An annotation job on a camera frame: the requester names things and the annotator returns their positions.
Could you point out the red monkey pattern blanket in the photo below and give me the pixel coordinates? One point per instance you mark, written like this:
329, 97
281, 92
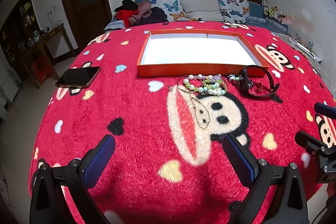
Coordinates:
169, 165

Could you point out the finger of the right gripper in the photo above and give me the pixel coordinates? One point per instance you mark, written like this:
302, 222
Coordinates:
323, 109
324, 156

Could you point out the right butterfly pillow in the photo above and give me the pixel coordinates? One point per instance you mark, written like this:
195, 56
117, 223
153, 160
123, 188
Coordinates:
234, 11

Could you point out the pile of clothes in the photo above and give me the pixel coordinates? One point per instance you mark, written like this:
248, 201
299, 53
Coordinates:
137, 14

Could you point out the black fitness band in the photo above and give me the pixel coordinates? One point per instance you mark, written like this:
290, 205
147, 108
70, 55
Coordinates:
256, 82

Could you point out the butterfly pillow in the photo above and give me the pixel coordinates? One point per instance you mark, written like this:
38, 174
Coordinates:
234, 11
172, 9

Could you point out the orange shallow cardboard tray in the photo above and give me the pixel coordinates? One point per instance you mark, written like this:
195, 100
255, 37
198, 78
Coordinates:
194, 51

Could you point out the grey plain pillow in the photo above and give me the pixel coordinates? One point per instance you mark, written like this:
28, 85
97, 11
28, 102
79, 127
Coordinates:
205, 10

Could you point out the left butterfly pillow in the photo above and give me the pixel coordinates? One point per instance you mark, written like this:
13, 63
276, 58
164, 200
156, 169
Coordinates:
172, 9

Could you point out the black smartphone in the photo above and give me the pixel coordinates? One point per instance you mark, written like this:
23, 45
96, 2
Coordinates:
78, 77

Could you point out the plush toys pile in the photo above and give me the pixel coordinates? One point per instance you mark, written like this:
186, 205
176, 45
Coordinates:
276, 13

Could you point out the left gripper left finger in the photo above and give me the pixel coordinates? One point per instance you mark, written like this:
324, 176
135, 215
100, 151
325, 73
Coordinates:
48, 204

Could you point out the dark wooden side table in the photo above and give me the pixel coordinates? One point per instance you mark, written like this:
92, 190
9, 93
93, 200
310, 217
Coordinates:
39, 61

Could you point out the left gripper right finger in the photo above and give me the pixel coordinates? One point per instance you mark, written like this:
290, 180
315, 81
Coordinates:
289, 201

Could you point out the blue sofa bed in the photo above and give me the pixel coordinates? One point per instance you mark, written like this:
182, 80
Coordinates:
256, 18

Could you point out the dark display shelf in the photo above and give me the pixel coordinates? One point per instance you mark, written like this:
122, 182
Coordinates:
17, 35

